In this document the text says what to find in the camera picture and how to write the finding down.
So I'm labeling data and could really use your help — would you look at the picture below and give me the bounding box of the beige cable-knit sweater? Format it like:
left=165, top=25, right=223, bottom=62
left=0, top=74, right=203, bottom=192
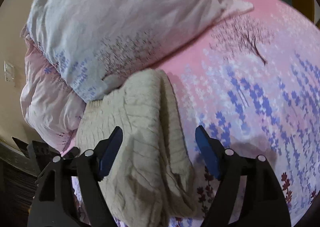
left=75, top=69, right=196, bottom=226

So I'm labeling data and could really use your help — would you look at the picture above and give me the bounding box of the pink floral bed sheet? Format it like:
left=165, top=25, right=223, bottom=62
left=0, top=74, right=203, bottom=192
left=160, top=0, right=319, bottom=226

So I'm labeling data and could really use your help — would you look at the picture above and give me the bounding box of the white floral pillow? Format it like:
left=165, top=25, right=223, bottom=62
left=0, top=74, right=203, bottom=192
left=19, top=0, right=226, bottom=152

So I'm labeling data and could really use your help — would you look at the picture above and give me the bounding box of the white wall switch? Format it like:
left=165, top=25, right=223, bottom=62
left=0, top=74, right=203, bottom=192
left=4, top=61, right=15, bottom=83

